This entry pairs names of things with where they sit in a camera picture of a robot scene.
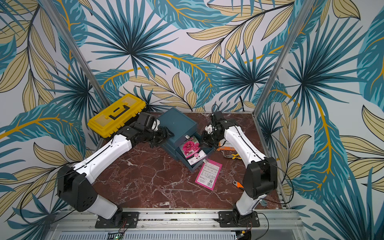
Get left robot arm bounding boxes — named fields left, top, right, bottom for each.
left=58, top=127, right=174, bottom=225

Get teal drawer cabinet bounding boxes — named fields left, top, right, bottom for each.
left=158, top=108, right=198, bottom=156

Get aluminium front rail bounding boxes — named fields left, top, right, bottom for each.
left=44, top=209, right=308, bottom=240

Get orange seed bag back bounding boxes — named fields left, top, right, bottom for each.
left=217, top=140, right=235, bottom=151

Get orange adjustable wrench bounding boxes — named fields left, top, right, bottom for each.
left=233, top=181, right=244, bottom=190

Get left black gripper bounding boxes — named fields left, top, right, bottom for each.
left=144, top=125, right=175, bottom=148

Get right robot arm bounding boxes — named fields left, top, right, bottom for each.
left=202, top=120, right=278, bottom=216

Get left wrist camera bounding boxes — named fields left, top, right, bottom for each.
left=136, top=112, right=160, bottom=131

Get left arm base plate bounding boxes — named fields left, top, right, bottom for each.
left=95, top=212, right=140, bottom=229

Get yellow black toolbox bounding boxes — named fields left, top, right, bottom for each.
left=87, top=94, right=147, bottom=138

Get teal drawer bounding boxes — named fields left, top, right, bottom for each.
left=175, top=134, right=214, bottom=173

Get aluminium corner post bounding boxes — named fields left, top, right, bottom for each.
left=41, top=0, right=110, bottom=108
left=253, top=0, right=315, bottom=119

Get yellow black pliers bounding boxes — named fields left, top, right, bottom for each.
left=224, top=154, right=242, bottom=160

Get right aluminium corner post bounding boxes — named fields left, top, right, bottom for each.
left=253, top=0, right=315, bottom=119

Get pink flower seed bag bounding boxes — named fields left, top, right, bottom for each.
left=179, top=136, right=207, bottom=166

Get left aluminium corner post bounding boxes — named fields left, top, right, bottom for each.
left=41, top=0, right=110, bottom=108

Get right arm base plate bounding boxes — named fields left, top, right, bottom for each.
left=218, top=210, right=260, bottom=228

